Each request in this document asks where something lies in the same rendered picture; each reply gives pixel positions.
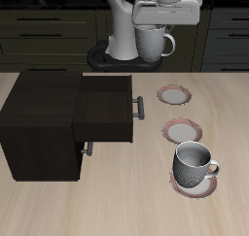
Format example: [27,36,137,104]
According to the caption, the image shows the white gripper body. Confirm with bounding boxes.
[131,0,204,26]

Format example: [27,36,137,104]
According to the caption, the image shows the grey porcelain mug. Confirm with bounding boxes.
[172,140,221,189]
[134,24,176,63]

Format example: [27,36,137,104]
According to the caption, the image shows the white plate with red rim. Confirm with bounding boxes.
[156,84,194,106]
[161,118,204,146]
[168,167,219,200]

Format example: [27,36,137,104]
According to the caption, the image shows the dark wooden drawer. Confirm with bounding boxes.
[71,74,134,144]

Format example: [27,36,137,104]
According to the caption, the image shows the dark kitchen cupboards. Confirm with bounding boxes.
[0,0,249,74]

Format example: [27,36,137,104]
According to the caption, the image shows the dark wooden cabinet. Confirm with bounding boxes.
[0,70,86,183]

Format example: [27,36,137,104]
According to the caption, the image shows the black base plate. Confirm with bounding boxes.
[86,40,163,74]

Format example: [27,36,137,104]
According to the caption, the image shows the grey drawer handle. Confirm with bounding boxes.
[80,141,94,157]
[131,95,146,120]

